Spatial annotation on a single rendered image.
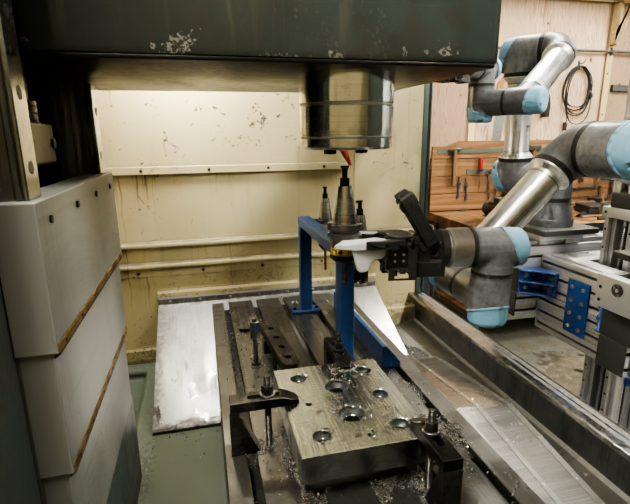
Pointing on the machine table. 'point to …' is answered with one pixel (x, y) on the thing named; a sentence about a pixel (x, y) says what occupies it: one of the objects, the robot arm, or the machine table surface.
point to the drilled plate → (382, 458)
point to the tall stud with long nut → (255, 340)
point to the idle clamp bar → (278, 347)
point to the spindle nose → (346, 109)
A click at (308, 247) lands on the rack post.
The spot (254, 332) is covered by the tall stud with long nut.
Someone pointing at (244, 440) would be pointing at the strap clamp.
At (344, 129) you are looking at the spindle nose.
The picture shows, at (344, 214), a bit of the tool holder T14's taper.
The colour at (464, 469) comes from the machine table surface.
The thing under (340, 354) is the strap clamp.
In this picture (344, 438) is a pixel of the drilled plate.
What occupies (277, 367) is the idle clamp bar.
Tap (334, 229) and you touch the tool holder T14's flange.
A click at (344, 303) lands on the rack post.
